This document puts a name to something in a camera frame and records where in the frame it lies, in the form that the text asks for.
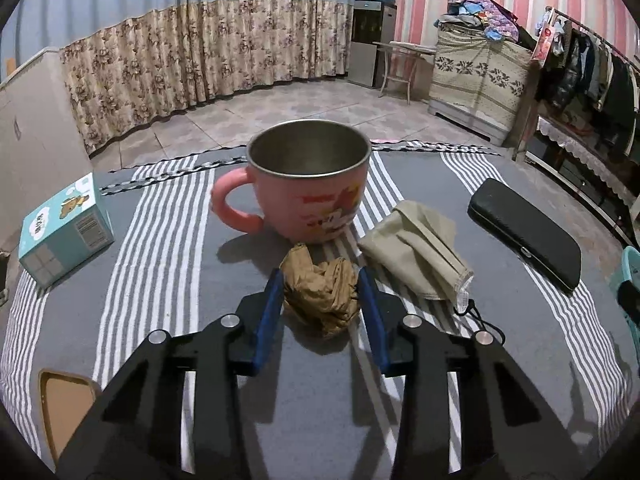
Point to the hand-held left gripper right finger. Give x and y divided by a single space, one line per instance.
372 315

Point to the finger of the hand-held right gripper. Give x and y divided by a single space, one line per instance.
631 295

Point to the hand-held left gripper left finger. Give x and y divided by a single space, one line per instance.
267 310

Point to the teal plastic basket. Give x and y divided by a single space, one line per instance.
631 265

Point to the brown paper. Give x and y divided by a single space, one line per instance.
320 290

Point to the beige face mask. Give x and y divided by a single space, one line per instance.
415 245

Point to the grey striped table cloth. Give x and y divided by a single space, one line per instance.
165 285

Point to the pink steel-lined cup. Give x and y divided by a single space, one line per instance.
310 200

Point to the black glasses case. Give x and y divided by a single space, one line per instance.
525 235

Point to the low shelf with lace cloth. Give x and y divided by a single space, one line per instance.
580 160

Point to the clothes rack with dark clothes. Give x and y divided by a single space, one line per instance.
600 90

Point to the teal tissue box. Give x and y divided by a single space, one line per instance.
65 240

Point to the brown cardboard piece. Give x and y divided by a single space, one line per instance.
65 410

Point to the cabinet with beige patterned cover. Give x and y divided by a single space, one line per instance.
480 80

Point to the floral beige curtain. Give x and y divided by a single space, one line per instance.
200 60

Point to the small folding table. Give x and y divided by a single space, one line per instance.
405 50

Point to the grey water dispenser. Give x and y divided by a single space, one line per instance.
367 45

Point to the white cabinet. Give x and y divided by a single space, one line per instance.
35 125

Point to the pile of colourful clothes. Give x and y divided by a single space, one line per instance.
480 12

